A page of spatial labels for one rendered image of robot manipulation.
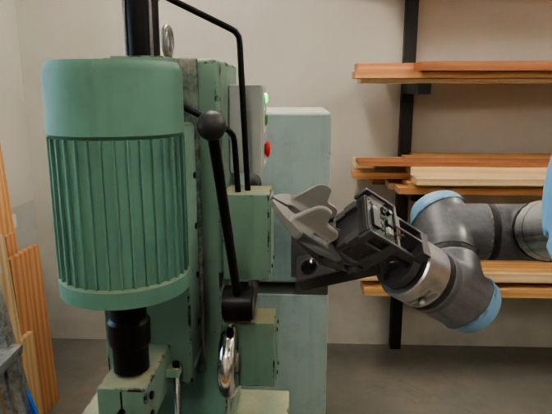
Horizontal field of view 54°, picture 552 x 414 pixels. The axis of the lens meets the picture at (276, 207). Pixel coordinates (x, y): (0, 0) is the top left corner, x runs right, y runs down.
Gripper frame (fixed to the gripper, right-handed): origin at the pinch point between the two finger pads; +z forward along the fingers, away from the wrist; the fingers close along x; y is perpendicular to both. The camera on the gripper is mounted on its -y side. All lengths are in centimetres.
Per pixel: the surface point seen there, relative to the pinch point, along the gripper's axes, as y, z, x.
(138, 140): -5.6, 16.9, -4.5
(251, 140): -15.9, -5.2, -30.2
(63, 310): -264, -39, -120
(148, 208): -10.6, 11.8, 0.0
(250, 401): -57, -37, -3
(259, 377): -34.1, -23.5, 3.1
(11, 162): -206, 25, -157
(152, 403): -32.0, -3.5, 14.1
